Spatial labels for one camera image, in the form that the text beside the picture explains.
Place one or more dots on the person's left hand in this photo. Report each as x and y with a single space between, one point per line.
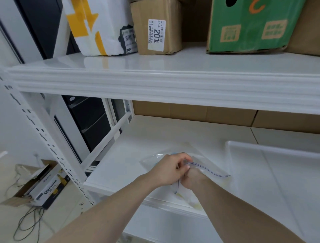
167 170

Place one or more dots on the green cardboard box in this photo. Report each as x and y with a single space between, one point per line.
250 42

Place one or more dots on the tall box with white labels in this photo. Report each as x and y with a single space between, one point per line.
305 32

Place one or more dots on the black drawer cabinet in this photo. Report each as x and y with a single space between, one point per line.
90 117

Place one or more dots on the brown cardboard back panel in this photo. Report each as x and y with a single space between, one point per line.
195 20
212 114

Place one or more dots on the person's left forearm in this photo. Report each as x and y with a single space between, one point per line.
100 215

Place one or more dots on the white foam package yellow tape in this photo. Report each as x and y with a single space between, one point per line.
110 25

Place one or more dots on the clear plastic bag with label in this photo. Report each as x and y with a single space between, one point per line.
197 156

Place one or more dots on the person's right hand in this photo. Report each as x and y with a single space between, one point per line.
195 180

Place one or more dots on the white metal shelving rack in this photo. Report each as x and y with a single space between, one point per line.
160 87

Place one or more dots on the white window frame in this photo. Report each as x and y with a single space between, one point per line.
110 112

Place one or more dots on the white and blue beer carton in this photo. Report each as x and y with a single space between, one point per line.
47 187

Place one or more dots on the white plastic tray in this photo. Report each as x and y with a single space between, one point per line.
287 190

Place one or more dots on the brown box with white label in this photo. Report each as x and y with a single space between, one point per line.
172 25

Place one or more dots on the person's right forearm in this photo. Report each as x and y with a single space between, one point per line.
245 217

